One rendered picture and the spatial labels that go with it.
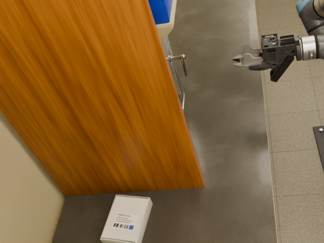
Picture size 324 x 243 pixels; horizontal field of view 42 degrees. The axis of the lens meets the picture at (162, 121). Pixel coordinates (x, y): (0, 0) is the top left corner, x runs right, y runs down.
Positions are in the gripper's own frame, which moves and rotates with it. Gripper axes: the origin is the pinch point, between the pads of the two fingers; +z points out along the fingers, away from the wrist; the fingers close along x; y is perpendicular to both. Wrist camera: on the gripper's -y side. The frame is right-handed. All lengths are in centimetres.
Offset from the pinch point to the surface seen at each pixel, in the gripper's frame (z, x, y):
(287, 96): -22, -97, -114
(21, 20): 42, 34, 49
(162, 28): 14.3, 26.4, 35.8
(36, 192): 66, 40, -8
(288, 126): -19, -70, -114
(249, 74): -2.7, -16.9, -20.6
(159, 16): 14.2, 25.5, 38.6
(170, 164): 21.9, 34.2, -7.4
